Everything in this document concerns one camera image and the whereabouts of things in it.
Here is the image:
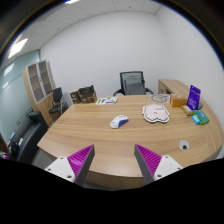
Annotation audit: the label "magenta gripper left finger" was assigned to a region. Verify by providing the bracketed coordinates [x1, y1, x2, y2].
[46, 145, 95, 186]

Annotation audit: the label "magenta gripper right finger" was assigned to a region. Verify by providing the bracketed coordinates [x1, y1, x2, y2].
[134, 144, 182, 184]

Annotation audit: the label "pink cartoon mouse pad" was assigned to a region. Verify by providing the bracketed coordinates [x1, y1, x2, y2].
[142, 104, 169, 123]

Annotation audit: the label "white and blue computer mouse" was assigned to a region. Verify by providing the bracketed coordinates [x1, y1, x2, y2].
[110, 115, 129, 129]

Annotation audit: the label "black leather sofa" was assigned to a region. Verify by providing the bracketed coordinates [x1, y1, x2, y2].
[9, 111, 48, 164]

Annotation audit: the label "blue small packet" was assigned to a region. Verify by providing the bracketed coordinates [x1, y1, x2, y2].
[191, 115, 200, 125]

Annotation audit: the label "black side chair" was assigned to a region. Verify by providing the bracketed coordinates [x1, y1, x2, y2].
[49, 87, 68, 115]

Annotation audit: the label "yellow small box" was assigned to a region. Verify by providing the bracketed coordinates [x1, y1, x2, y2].
[181, 105, 193, 116]

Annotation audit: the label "brown wooden tissue box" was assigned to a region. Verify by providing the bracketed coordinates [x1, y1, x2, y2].
[170, 95, 187, 107]

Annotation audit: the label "round grey coaster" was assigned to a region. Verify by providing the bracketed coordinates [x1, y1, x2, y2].
[151, 94, 170, 103]

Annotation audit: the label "green snack box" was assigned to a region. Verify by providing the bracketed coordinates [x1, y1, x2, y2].
[193, 110, 209, 125]

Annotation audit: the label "brown cardboard boxes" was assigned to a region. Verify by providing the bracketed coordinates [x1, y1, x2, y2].
[70, 85, 97, 104]

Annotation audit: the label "printed leaflet on table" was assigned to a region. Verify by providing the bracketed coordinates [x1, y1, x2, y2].
[96, 97, 118, 105]

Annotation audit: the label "wooden side cabinet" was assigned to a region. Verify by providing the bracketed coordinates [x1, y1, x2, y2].
[158, 79, 189, 96]

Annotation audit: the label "grey mesh office chair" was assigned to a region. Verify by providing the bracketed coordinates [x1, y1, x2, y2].
[113, 71, 153, 96]

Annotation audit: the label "wooden bookcase with glass doors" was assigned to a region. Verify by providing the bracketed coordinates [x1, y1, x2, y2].
[23, 61, 56, 126]

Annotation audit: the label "table cable grommet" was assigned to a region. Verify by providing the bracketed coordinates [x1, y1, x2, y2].
[179, 140, 189, 151]

